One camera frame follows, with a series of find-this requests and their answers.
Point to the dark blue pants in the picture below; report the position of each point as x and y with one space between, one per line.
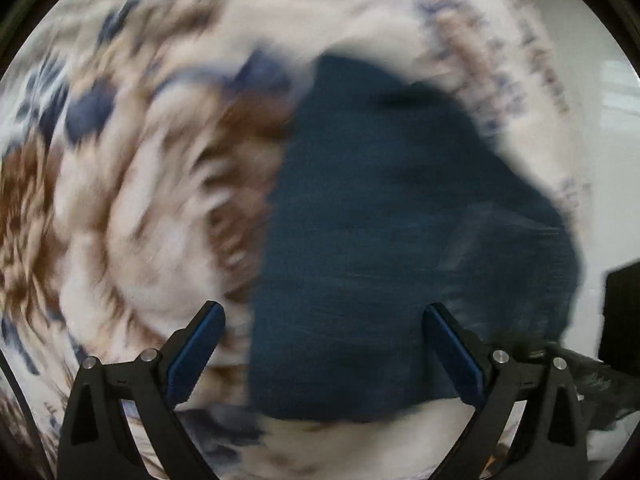
380 240

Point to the black furniture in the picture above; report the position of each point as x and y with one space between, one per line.
622 310

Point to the floral printed blanket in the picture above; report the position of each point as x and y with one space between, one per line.
125 185

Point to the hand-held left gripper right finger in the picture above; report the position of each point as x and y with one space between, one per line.
457 355

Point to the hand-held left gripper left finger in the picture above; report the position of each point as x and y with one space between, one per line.
196 355

